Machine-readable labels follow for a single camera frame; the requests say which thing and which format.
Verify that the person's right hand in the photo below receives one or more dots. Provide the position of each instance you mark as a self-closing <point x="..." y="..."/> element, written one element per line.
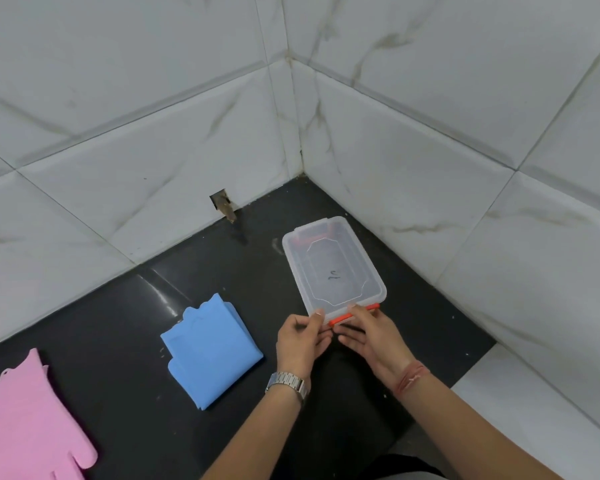
<point x="380" y="344"/>

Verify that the person's left hand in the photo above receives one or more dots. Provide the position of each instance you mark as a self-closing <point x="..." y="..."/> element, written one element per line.
<point x="297" y="342"/>

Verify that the person's right thumb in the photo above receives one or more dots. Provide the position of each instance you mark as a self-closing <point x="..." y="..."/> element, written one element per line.
<point x="362" y="312"/>

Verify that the person's left thumb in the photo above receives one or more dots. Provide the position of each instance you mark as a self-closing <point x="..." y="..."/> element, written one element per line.
<point x="316" y="317"/>

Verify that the clear plastic box orange latches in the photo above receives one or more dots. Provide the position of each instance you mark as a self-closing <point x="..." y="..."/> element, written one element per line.
<point x="330" y="264"/>

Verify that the person's right forearm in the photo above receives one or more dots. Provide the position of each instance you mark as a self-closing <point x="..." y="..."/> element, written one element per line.
<point x="470" y="424"/>

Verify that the person's left forearm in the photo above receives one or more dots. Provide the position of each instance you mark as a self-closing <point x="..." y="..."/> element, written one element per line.
<point x="265" y="434"/>

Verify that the silver metal wristwatch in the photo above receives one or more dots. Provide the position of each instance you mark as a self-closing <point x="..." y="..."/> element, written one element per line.
<point x="287" y="383"/>

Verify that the blue folded cloth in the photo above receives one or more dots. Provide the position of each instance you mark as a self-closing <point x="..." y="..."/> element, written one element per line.
<point x="210" y="347"/>

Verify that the person's black clothing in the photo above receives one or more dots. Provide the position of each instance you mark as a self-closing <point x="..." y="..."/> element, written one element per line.
<point x="400" y="469"/>

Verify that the pink rubber glove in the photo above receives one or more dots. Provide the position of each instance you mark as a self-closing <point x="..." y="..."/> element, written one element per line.
<point x="25" y="419"/>

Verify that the brown pipe stub wall hole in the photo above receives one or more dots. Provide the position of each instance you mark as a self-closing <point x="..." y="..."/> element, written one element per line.
<point x="225" y="204"/>

